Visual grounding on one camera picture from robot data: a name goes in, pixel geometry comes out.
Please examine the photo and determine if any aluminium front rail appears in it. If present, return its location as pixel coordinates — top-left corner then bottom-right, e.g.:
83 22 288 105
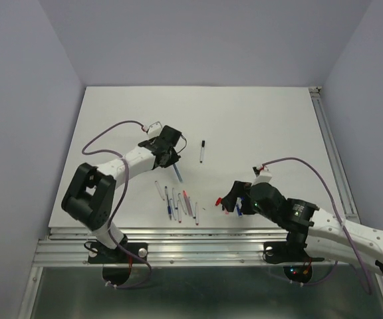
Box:
19 227 383 318

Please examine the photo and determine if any uncapped white blue marker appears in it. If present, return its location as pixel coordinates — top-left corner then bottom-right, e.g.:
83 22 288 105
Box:
178 193 188 215

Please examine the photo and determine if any thin white red pen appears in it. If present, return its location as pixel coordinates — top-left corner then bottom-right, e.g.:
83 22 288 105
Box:
154 180 165 201

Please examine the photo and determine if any aluminium rail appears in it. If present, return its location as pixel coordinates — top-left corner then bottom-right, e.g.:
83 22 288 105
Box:
19 227 383 318
309 86 360 223

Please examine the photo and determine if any translucent red pen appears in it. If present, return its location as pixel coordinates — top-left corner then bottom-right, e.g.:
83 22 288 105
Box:
183 190 193 217

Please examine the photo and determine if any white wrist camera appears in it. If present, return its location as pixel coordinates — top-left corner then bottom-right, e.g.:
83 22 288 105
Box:
252 165 273 185
146 121 163 139

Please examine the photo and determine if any white marker red cap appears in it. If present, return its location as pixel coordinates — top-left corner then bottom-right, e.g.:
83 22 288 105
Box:
195 202 199 225

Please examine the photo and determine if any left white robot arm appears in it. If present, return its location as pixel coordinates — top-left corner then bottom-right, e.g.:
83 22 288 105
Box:
61 122 183 262

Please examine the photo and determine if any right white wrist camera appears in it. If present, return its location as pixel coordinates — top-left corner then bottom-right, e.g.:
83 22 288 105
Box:
252 165 273 185

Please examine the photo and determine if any white marker blue cap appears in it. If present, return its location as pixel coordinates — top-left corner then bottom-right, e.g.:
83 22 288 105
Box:
171 187 178 210

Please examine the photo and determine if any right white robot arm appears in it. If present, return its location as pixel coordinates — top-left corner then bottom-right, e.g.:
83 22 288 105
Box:
220 181 383 277

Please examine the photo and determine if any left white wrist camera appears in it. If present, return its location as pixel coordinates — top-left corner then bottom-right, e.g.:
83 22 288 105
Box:
146 121 163 139

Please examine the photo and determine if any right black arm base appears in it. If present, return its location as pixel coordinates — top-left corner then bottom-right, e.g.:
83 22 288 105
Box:
262 232 324 285

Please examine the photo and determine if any light blue pen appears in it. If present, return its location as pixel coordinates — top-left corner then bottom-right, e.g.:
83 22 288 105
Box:
173 164 183 183

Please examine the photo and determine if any thin white red-tipped pen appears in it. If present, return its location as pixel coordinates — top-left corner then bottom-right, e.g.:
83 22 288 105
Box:
177 200 182 223

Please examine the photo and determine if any aluminium right side rail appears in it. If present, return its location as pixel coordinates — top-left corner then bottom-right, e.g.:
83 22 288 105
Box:
309 86 360 223

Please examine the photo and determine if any thin pen black cap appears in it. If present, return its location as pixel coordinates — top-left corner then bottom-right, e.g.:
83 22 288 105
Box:
188 196 196 219

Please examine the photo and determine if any white marker black cap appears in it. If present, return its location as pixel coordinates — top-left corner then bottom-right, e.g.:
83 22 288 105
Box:
199 140 205 163

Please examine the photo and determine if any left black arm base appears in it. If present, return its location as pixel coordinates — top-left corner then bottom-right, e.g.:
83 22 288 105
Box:
84 241 148 289

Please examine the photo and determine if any blue ballpoint pen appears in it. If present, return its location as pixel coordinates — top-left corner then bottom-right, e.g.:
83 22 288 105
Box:
164 186 173 220

